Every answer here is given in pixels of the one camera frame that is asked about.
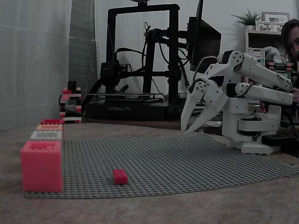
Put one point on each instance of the grey lego block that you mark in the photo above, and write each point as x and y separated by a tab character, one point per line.
37	135

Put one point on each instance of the white picture frame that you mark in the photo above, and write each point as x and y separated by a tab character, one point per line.
268	26
275	16

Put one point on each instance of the red lego block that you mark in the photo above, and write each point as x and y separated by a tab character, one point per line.
51	121

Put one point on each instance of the grey curtain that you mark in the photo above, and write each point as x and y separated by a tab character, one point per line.
81	46

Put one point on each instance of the person's head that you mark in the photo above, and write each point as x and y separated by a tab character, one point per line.
290	39

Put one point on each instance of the grey Lego baseplate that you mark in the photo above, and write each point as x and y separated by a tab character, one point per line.
163	163

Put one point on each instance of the large pink lego block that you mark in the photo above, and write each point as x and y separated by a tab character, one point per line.
42	168

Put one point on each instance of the multicoloured Lego tower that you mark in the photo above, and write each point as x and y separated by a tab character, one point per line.
70	98

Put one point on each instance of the red Lego brick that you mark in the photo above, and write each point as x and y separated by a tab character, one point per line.
120	177

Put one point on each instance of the light wooden shelf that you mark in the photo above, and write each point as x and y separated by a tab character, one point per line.
257	39

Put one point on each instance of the green potted plant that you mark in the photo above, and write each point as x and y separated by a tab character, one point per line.
250	18

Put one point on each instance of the black power strip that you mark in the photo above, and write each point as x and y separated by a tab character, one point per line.
276	140

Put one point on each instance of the orange lego block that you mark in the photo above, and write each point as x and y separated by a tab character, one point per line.
49	127

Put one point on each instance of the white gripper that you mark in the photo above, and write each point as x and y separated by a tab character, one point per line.
213	95

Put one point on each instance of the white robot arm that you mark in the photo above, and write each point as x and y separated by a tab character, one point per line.
264	93

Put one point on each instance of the black Creality 3D printer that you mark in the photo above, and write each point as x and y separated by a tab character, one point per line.
130	108

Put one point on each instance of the black computer monitor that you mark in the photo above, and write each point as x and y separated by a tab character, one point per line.
205	44

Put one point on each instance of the white sheer curtain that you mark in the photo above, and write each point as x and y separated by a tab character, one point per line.
32	58

